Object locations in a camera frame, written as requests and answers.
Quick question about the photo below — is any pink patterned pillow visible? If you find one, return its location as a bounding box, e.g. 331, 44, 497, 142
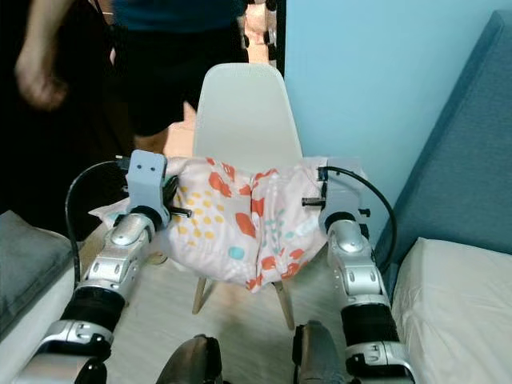
90, 156, 369, 293

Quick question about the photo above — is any white chair with wooden legs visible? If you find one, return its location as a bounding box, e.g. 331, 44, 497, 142
192, 62, 303, 330

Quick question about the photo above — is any person bare hand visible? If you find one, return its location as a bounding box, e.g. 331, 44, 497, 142
14, 40, 71, 111

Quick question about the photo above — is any person in blue shirt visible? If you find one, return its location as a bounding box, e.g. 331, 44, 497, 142
112, 0, 249, 137

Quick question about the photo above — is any blue upholstered headboard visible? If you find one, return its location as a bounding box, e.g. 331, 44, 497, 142
376, 10, 512, 257

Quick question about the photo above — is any dark right robot leg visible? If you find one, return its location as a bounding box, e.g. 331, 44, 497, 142
292, 320, 349, 384

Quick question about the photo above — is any grey cushion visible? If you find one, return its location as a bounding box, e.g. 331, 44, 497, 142
0, 210, 77, 337

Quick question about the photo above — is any cream bed mattress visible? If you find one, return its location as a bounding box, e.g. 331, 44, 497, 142
392, 238, 512, 384

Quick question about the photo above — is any white upholstered seat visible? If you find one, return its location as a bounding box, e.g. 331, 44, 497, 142
0, 268, 77, 384

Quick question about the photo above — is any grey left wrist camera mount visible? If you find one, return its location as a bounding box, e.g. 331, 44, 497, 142
126, 150, 169, 213

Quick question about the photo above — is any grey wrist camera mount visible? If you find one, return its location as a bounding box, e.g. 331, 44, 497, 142
126, 150, 169, 213
320, 164, 365, 225

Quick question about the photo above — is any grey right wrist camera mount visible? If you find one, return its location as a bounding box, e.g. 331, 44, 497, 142
320, 164, 365, 225

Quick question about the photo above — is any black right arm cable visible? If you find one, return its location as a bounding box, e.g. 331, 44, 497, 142
320, 166, 398, 273

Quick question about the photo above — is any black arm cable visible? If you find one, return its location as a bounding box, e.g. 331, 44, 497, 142
320, 166, 398, 273
66, 160, 129, 285

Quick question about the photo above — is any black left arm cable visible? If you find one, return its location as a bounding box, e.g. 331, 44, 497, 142
66, 160, 129, 285

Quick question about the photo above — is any black door frame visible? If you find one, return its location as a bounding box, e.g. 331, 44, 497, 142
274, 0, 287, 73

